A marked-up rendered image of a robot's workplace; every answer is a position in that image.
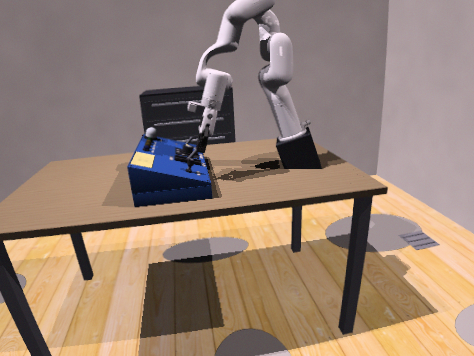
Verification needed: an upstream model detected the blue control panel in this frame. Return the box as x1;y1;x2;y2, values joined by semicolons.
127;127;212;207

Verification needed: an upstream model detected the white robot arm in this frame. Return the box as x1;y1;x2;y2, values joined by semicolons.
188;0;311;142

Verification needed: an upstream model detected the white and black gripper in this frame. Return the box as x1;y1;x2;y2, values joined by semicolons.
197;106;220;153

